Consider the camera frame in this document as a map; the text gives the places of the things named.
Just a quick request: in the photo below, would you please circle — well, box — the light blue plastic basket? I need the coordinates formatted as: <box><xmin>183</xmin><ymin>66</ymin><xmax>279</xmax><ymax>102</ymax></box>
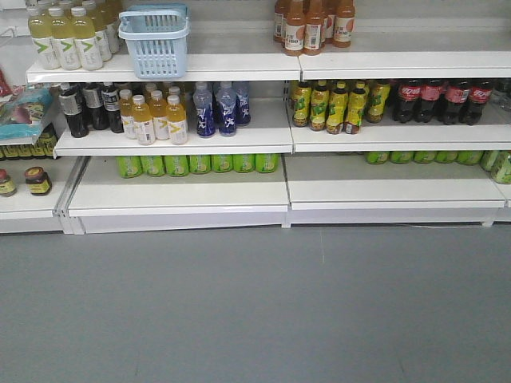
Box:
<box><xmin>118</xmin><ymin>2</ymin><xmax>190</xmax><ymax>81</ymax></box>

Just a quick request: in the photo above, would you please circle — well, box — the coke bottle red label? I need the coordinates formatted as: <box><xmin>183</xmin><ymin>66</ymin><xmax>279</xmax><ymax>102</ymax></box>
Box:
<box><xmin>392</xmin><ymin>79</ymin><xmax>422</xmax><ymax>124</ymax></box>
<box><xmin>461</xmin><ymin>79</ymin><xmax>494</xmax><ymax>125</ymax></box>

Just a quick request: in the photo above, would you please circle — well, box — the coke bottle pink label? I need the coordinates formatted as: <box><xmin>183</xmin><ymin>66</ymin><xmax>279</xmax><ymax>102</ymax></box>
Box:
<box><xmin>414</xmin><ymin>79</ymin><xmax>443</xmax><ymax>123</ymax></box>
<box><xmin>440</xmin><ymin>79</ymin><xmax>470</xmax><ymax>125</ymax></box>

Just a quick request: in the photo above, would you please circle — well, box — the green tea bottle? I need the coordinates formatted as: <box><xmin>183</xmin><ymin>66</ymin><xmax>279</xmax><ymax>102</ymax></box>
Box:
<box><xmin>211</xmin><ymin>154</ymin><xmax>233</xmax><ymax>173</ymax></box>
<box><xmin>116</xmin><ymin>156</ymin><xmax>143</xmax><ymax>179</ymax></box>
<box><xmin>255</xmin><ymin>153</ymin><xmax>279</xmax><ymax>173</ymax></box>
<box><xmin>164</xmin><ymin>156</ymin><xmax>189</xmax><ymax>177</ymax></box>
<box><xmin>188</xmin><ymin>155</ymin><xmax>212</xmax><ymax>175</ymax></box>
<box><xmin>140</xmin><ymin>156</ymin><xmax>165</xmax><ymax>176</ymax></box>
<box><xmin>232</xmin><ymin>154</ymin><xmax>256</xmax><ymax>173</ymax></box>

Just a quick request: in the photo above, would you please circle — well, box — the white shelf unit right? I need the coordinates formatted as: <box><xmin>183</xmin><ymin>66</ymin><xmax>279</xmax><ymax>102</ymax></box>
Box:
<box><xmin>285</xmin><ymin>1</ymin><xmax>510</xmax><ymax>226</ymax></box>

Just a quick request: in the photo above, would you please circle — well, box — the white shelf unit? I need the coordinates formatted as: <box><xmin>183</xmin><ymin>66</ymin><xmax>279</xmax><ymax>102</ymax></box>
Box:
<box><xmin>26</xmin><ymin>1</ymin><xmax>300</xmax><ymax>234</ymax></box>
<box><xmin>285</xmin><ymin>1</ymin><xmax>510</xmax><ymax>226</ymax></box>

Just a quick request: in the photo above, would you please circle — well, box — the blue sports drink bottle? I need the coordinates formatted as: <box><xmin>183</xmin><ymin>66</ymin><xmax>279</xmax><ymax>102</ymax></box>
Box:
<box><xmin>233</xmin><ymin>81</ymin><xmax>251</xmax><ymax>126</ymax></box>
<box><xmin>216</xmin><ymin>81</ymin><xmax>236</xmax><ymax>136</ymax></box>
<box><xmin>193</xmin><ymin>81</ymin><xmax>216</xmax><ymax>138</ymax></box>

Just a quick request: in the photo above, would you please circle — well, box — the yellow iced tea bottle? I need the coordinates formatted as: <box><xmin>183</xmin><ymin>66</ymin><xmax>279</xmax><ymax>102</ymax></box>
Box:
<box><xmin>343</xmin><ymin>81</ymin><xmax>366</xmax><ymax>135</ymax></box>
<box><xmin>326</xmin><ymin>81</ymin><xmax>349</xmax><ymax>135</ymax></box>
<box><xmin>365</xmin><ymin>79</ymin><xmax>390</xmax><ymax>124</ymax></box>
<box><xmin>291</xmin><ymin>81</ymin><xmax>312</xmax><ymax>127</ymax></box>
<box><xmin>310</xmin><ymin>80</ymin><xmax>329</xmax><ymax>132</ymax></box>

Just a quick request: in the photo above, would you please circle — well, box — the white shelf unit left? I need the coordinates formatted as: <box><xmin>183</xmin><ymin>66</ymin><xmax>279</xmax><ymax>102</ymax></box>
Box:
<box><xmin>26</xmin><ymin>1</ymin><xmax>300</xmax><ymax>234</ymax></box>

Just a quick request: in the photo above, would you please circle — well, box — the orange vitamin drink bottle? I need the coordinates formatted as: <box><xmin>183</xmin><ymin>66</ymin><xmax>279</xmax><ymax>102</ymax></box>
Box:
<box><xmin>149</xmin><ymin>90</ymin><xmax>169</xmax><ymax>140</ymax></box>
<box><xmin>119</xmin><ymin>89</ymin><xmax>137</xmax><ymax>140</ymax></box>
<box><xmin>166</xmin><ymin>95</ymin><xmax>188</xmax><ymax>145</ymax></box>
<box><xmin>132</xmin><ymin>95</ymin><xmax>156</xmax><ymax>145</ymax></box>

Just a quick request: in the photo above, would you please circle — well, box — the orange C100 juice bottle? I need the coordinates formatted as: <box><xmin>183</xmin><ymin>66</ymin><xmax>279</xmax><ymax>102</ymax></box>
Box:
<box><xmin>303</xmin><ymin>0</ymin><xmax>325</xmax><ymax>56</ymax></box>
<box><xmin>333</xmin><ymin>0</ymin><xmax>355</xmax><ymax>48</ymax></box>
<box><xmin>284</xmin><ymin>0</ymin><xmax>305</xmax><ymax>57</ymax></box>

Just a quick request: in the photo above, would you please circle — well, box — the black drink bottle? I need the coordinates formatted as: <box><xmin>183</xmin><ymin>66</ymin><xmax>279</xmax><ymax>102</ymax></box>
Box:
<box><xmin>82</xmin><ymin>83</ymin><xmax>109</xmax><ymax>130</ymax></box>
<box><xmin>101</xmin><ymin>82</ymin><xmax>124</xmax><ymax>133</ymax></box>
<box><xmin>58</xmin><ymin>88</ymin><xmax>89</xmax><ymax>138</ymax></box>

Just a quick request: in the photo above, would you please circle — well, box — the brown sauce jar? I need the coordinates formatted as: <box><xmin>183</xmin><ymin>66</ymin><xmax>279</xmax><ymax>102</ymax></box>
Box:
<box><xmin>0</xmin><ymin>168</ymin><xmax>17</xmax><ymax>197</ymax></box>
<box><xmin>24</xmin><ymin>166</ymin><xmax>52</xmax><ymax>196</ymax></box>

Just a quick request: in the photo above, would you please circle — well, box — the pale yellow drink bottle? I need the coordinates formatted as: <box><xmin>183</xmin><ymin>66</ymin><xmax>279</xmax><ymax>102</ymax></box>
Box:
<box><xmin>27</xmin><ymin>6</ymin><xmax>60</xmax><ymax>69</ymax></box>
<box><xmin>48</xmin><ymin>6</ymin><xmax>81</xmax><ymax>70</ymax></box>
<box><xmin>71</xmin><ymin>7</ymin><xmax>103</xmax><ymax>71</ymax></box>

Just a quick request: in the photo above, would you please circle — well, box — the blue snack bag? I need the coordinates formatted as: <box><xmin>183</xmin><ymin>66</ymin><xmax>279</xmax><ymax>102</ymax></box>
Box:
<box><xmin>1</xmin><ymin>88</ymin><xmax>53</xmax><ymax>143</ymax></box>

